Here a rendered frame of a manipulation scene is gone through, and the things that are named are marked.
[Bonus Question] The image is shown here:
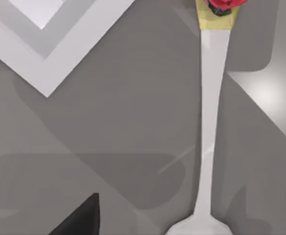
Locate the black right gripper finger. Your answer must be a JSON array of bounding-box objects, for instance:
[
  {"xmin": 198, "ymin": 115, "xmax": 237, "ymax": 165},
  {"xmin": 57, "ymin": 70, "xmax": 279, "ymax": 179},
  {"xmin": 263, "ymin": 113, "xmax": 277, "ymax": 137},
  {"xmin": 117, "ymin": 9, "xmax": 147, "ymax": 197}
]
[{"xmin": 47, "ymin": 192, "xmax": 100, "ymax": 235}]

